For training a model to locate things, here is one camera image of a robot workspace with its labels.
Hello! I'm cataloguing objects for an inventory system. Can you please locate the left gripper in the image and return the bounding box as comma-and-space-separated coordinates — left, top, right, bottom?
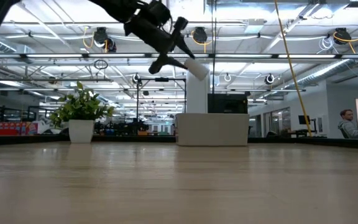
124, 1, 196, 75

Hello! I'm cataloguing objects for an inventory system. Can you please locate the grey plastic basket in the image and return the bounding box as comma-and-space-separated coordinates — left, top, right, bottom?
175, 113, 250, 147

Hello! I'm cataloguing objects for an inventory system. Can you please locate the square building column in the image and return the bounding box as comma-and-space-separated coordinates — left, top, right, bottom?
186, 70, 210, 114

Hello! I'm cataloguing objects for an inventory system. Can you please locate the green potted plant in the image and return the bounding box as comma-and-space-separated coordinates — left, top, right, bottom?
48, 81, 115, 144

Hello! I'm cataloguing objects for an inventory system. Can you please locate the red printed box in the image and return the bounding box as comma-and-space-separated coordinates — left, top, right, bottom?
0, 121, 39, 136

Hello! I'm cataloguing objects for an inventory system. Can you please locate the person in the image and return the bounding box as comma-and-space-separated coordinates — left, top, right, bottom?
337, 108, 358, 139

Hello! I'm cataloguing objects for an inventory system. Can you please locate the black metal stand frame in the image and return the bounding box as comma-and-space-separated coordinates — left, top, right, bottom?
136, 77, 188, 125

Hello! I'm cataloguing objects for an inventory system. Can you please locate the yellow hanging cable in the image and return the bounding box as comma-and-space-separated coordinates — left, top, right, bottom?
273, 0, 313, 138

